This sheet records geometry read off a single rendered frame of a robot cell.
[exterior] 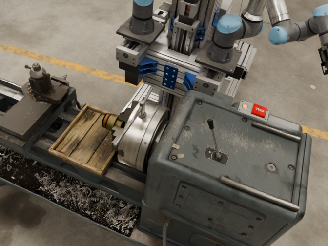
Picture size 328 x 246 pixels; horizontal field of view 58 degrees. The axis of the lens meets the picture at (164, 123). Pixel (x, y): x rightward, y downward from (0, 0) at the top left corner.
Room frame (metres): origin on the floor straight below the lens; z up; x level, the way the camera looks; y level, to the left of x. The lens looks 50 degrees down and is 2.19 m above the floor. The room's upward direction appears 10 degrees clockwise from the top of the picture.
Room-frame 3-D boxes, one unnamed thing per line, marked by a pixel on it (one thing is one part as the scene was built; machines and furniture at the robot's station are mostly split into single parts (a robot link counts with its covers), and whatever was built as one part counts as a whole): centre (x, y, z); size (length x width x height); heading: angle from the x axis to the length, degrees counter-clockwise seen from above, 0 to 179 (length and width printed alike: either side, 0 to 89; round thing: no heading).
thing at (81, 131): (0.90, 0.35, 0.89); 0.36 x 0.30 x 0.04; 165
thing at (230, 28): (1.43, -0.25, 1.33); 0.13 x 0.12 x 0.14; 123
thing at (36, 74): (1.07, 0.67, 1.13); 0.08 x 0.08 x 0.03
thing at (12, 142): (1.01, 0.74, 0.90); 0.47 x 0.30 x 0.06; 165
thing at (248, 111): (0.94, -0.38, 1.23); 0.13 x 0.08 x 0.05; 75
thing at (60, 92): (1.06, 0.64, 0.99); 0.20 x 0.10 x 0.05; 75
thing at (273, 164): (0.75, -0.31, 1.06); 0.59 x 0.48 x 0.39; 75
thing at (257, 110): (0.94, -0.40, 1.26); 0.06 x 0.06 x 0.02; 75
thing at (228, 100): (0.97, -0.24, 1.24); 0.09 x 0.08 x 0.03; 75
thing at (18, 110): (1.01, 0.69, 0.95); 0.43 x 0.17 x 0.05; 165
